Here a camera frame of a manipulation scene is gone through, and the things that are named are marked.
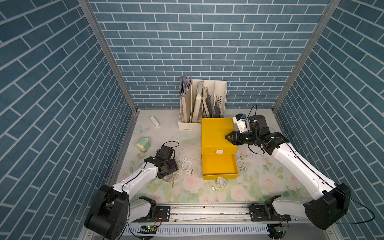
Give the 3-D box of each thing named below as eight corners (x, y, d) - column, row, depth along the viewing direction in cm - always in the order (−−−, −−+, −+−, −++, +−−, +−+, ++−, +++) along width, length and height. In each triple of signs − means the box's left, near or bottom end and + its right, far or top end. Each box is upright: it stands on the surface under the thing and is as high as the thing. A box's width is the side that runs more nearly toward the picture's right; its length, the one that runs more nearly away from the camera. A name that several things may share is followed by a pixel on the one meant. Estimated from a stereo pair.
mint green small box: (138, 153, 98) (135, 147, 92) (141, 142, 103) (138, 136, 97) (148, 153, 98) (145, 147, 92) (151, 142, 103) (148, 136, 97)
